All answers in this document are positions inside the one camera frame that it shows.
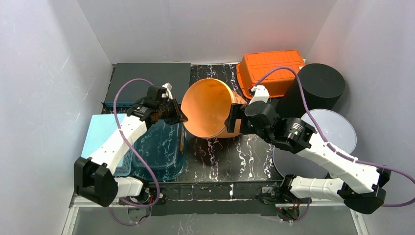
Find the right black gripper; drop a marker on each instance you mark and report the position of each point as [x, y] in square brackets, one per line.
[235, 118]

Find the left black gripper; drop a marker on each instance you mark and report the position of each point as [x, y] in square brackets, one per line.
[166, 109]

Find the tan bucket with black liner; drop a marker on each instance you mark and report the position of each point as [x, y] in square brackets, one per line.
[207, 104]

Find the dark teal transparent container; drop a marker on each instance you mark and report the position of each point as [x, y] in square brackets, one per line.
[163, 149]

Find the orange plastic tray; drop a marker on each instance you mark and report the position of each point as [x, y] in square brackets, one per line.
[255, 65]

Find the light blue perforated basket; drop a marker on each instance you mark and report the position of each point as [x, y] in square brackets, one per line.
[100, 129]

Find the black plastic bucket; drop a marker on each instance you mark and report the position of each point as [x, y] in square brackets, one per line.
[322, 87]

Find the grey lavender plastic bucket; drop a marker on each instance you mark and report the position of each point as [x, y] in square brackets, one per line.
[336, 129]

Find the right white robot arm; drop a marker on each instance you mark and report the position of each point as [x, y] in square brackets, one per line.
[358, 186]

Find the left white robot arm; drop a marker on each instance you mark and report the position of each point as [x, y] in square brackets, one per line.
[94, 176]

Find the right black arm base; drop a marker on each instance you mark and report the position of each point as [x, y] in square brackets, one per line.
[290, 209]

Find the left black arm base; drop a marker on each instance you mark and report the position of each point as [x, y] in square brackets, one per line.
[139, 210]

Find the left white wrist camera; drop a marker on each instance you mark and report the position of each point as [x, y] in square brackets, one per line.
[167, 93]

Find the dark blue network switch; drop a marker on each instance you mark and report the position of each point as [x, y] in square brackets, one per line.
[177, 74]

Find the aluminium frame rail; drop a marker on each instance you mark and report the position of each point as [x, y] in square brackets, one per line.
[215, 194]

